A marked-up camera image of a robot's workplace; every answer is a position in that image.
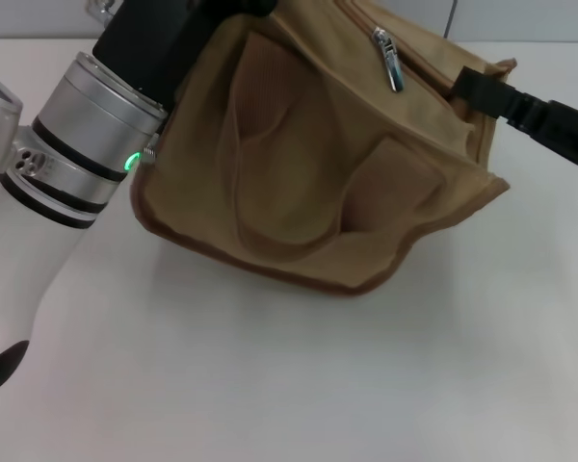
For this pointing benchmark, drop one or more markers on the silver metal zipper pull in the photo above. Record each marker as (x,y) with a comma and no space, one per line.
(390,58)

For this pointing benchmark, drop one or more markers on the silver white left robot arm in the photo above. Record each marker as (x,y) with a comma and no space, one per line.
(62,159)

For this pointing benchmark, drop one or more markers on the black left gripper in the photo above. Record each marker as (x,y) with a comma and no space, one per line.
(159,43)

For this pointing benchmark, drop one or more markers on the khaki canvas food bag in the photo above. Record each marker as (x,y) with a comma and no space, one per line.
(308,168)

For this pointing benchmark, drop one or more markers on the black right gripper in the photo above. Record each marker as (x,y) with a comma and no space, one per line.
(573,135)

